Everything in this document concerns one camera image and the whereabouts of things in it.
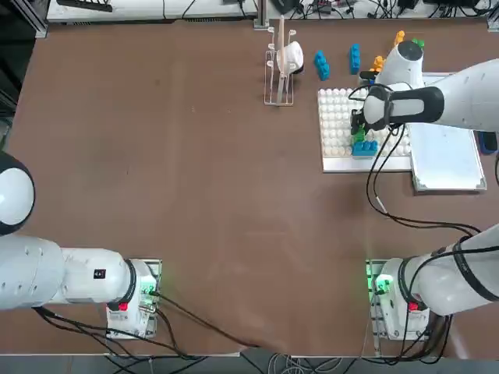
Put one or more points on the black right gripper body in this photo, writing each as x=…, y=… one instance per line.
x=358, y=118

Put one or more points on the green toy block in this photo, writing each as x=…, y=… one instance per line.
x=418, y=43
x=358, y=137

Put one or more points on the blue three-stud block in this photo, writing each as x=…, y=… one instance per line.
x=322, y=66
x=354, y=58
x=365, y=150

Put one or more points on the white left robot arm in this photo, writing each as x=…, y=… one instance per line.
x=39, y=269

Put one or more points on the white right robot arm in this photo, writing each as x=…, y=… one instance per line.
x=468, y=93

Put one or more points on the white studded baseplate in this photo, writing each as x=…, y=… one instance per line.
x=335, y=117

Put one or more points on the yellow two-stud block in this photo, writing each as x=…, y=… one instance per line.
x=377, y=64

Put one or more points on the white cup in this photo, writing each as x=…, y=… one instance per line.
x=294, y=56

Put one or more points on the yellow block with printed tag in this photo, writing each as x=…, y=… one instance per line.
x=399, y=38

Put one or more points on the wooden rod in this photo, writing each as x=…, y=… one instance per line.
x=281, y=39

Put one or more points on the black and blue eraser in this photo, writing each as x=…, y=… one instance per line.
x=488, y=142

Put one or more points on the white whiteboard with grey frame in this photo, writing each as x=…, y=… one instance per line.
x=444, y=163

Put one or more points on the aluminium camera post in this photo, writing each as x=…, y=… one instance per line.
x=261, y=13

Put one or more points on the aluminium frame profile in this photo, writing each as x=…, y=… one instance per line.
x=493, y=22
x=33, y=19

